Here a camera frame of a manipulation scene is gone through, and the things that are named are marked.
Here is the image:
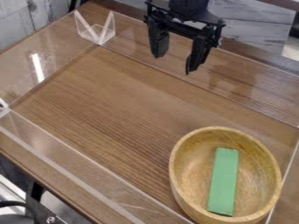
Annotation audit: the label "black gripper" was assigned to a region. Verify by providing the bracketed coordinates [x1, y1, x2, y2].
[144, 0, 225, 74]

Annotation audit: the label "green rectangular block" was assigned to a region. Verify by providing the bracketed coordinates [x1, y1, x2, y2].
[207, 147, 239, 217]

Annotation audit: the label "brown wooden bowl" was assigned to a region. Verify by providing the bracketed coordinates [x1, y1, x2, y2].
[168, 126, 281, 224]

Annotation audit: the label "clear acrylic tray walls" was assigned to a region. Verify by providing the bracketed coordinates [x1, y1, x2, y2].
[0, 3, 299, 224]

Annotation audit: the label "clear acrylic corner bracket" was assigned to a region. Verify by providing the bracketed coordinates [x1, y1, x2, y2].
[73, 10, 116, 46]

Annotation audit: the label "black table leg bracket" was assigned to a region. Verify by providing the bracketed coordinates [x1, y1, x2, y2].
[25, 181, 66, 224]

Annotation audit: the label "black cable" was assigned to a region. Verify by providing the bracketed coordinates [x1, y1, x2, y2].
[0, 200, 28, 210]

